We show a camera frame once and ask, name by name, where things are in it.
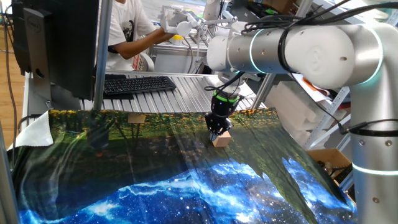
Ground white and orange papers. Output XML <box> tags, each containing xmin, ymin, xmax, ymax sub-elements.
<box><xmin>292</xmin><ymin>73</ymin><xmax>332</xmax><ymax>103</ymax></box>

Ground small wooden block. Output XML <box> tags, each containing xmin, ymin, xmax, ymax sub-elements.
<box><xmin>211</xmin><ymin>130</ymin><xmax>233</xmax><ymax>148</ymax></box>

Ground slanted aluminium frame pole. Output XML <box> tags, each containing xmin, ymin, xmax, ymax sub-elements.
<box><xmin>251</xmin><ymin>73</ymin><xmax>277</xmax><ymax>110</ymax></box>

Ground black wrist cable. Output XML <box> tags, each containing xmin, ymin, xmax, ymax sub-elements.
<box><xmin>204</xmin><ymin>71</ymin><xmax>246</xmax><ymax>93</ymax></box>

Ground black computer keyboard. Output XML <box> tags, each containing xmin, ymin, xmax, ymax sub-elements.
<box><xmin>103</xmin><ymin>75</ymin><xmax>177</xmax><ymax>96</ymax></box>

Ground black monitor cables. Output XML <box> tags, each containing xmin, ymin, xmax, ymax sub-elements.
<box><xmin>1</xmin><ymin>2</ymin><xmax>20</xmax><ymax>158</ymax></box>

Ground black strapped base cable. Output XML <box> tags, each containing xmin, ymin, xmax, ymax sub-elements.
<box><xmin>338</xmin><ymin>118</ymin><xmax>398</xmax><ymax>138</ymax></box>

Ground white chair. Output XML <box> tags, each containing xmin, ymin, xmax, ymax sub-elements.
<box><xmin>132</xmin><ymin>52</ymin><xmax>155</xmax><ymax>72</ymax></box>

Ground person bare forearm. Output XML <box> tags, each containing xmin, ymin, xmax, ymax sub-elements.
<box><xmin>113</xmin><ymin>30</ymin><xmax>162</xmax><ymax>60</ymax></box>

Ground grey metal bench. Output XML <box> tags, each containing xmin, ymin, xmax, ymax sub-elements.
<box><xmin>149</xmin><ymin>42</ymin><xmax>210</xmax><ymax>74</ymax></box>

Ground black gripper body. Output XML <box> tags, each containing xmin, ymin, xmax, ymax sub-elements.
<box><xmin>204</xmin><ymin>98</ymin><xmax>240</xmax><ymax>135</ymax></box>

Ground brown cardboard box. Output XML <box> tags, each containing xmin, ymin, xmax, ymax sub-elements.
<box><xmin>306</xmin><ymin>147</ymin><xmax>353</xmax><ymax>179</ymax></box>

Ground upright aluminium frame pole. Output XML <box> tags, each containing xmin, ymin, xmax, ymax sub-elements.
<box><xmin>93</xmin><ymin>0</ymin><xmax>113</xmax><ymax>111</ymax></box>

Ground person bare hand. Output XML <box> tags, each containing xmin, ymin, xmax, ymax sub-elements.
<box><xmin>155</xmin><ymin>27</ymin><xmax>176</xmax><ymax>44</ymax></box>

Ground grey frame post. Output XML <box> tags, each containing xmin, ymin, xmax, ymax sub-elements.
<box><xmin>0</xmin><ymin>121</ymin><xmax>20</xmax><ymax>224</ymax></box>

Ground black equipment case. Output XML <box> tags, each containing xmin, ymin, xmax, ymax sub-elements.
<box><xmin>247</xmin><ymin>0</ymin><xmax>295</xmax><ymax>27</ymax></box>

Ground landscape and galaxy printed cloth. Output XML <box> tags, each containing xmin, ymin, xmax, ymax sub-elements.
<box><xmin>7</xmin><ymin>107</ymin><xmax>358</xmax><ymax>224</ymax></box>

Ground white teleoperation device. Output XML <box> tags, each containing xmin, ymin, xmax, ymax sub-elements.
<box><xmin>160</xmin><ymin>4</ymin><xmax>239</xmax><ymax>37</ymax></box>

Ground white perforated shelf rail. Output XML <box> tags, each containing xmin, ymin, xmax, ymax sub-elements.
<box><xmin>303</xmin><ymin>86</ymin><xmax>351</xmax><ymax>151</ymax></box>

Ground black computer monitor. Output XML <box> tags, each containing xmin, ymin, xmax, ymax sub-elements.
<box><xmin>11</xmin><ymin>0</ymin><xmax>100</xmax><ymax>102</ymax></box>

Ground person in white t-shirt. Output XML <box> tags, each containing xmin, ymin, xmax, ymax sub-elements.
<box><xmin>105</xmin><ymin>0</ymin><xmax>158</xmax><ymax>72</ymax></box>

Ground white foam block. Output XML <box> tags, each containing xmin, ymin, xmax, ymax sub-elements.
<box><xmin>266</xmin><ymin>81</ymin><xmax>318</xmax><ymax>133</ymax></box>

